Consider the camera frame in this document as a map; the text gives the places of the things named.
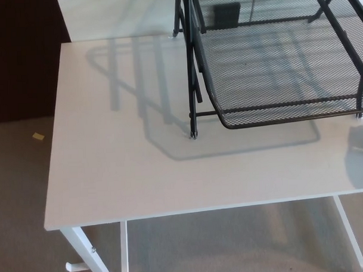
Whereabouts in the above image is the white desk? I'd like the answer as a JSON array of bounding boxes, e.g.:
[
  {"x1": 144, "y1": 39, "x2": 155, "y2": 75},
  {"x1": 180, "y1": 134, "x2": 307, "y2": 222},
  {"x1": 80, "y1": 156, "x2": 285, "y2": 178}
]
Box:
[{"x1": 39, "y1": 27, "x2": 363, "y2": 272}]

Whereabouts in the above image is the black mesh file tray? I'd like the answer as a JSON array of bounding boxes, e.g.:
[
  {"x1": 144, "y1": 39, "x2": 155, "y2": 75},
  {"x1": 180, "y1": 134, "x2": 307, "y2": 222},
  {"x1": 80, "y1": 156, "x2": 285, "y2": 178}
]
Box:
[{"x1": 171, "y1": 0, "x2": 363, "y2": 142}]

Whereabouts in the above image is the dark wooden cabinet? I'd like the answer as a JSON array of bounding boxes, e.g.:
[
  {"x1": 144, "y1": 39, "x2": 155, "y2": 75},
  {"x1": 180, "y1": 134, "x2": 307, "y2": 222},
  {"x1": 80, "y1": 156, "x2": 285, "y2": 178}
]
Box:
[{"x1": 0, "y1": 0, "x2": 75, "y2": 125}]

